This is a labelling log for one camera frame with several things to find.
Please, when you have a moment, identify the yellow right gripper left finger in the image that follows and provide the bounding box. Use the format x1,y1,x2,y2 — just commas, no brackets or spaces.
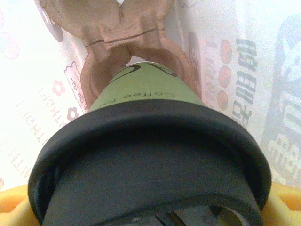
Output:
0,185,40,226

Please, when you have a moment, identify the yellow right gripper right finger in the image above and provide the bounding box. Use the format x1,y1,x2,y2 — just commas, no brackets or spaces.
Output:
260,183,301,226

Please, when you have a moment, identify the white cartoon print paper bag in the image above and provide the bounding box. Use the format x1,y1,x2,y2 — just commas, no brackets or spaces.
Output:
0,0,301,189

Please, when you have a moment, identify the black plastic coffee lid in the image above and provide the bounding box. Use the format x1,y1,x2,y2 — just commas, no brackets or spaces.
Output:
27,100,272,226

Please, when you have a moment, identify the green paper coffee cup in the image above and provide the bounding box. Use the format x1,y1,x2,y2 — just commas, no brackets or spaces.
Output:
90,61,212,116

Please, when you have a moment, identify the brown pulp cup carrier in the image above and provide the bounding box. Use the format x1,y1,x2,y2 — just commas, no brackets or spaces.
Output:
57,0,202,113

